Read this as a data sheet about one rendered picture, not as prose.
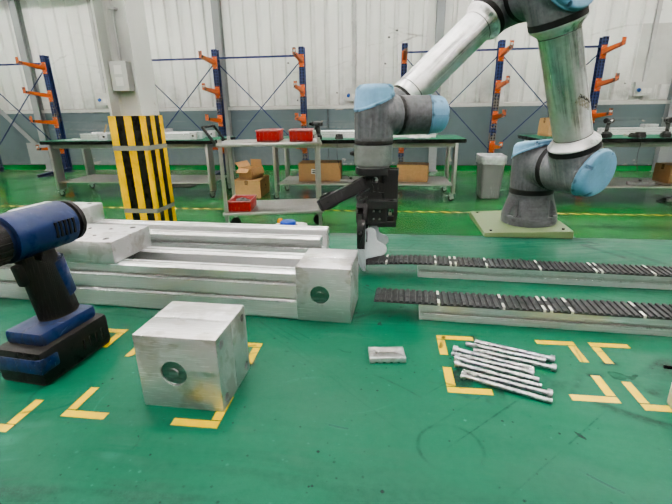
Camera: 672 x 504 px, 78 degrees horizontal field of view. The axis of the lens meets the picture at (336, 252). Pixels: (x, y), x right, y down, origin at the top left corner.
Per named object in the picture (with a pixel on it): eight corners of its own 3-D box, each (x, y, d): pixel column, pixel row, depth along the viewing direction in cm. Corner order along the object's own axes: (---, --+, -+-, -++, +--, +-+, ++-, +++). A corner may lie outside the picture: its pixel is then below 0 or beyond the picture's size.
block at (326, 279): (359, 292, 80) (360, 245, 77) (350, 323, 68) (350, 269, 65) (313, 290, 81) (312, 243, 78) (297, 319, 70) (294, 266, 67)
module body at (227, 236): (329, 261, 97) (329, 226, 94) (320, 277, 88) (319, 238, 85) (32, 247, 110) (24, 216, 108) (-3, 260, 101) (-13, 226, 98)
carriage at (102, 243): (154, 258, 83) (148, 225, 81) (117, 279, 73) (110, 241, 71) (83, 254, 86) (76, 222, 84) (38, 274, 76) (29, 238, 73)
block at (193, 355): (256, 357, 59) (250, 296, 56) (224, 412, 48) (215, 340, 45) (190, 353, 61) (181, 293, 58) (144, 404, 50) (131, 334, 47)
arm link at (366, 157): (351, 146, 79) (357, 143, 87) (351, 170, 81) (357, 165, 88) (391, 146, 78) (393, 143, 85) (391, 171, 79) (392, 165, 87)
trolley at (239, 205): (322, 222, 439) (320, 122, 407) (326, 237, 387) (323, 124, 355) (223, 226, 431) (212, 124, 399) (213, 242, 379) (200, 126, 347)
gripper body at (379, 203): (395, 231, 83) (398, 169, 79) (353, 229, 84) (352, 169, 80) (397, 221, 90) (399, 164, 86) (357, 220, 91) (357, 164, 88)
